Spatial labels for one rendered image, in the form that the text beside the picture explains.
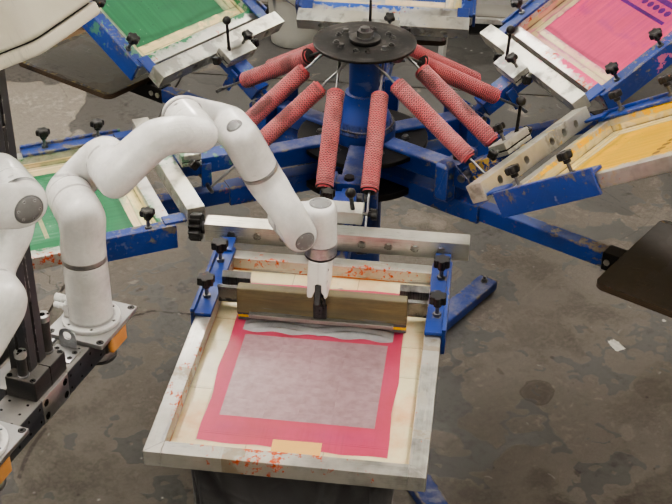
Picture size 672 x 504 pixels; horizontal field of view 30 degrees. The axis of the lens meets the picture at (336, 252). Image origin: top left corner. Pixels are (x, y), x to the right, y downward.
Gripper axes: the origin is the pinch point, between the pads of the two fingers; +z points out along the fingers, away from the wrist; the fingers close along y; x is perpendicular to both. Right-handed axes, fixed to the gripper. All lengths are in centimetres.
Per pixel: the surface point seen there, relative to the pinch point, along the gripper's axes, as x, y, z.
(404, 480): 25, 54, 3
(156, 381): -71, -90, 101
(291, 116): -18, -71, -14
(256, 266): -19.7, -21.2, 4.0
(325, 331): 1.4, 2.7, 5.2
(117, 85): -86, -126, 6
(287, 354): -6.2, 12.5, 5.4
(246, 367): -14.7, 18.7, 5.3
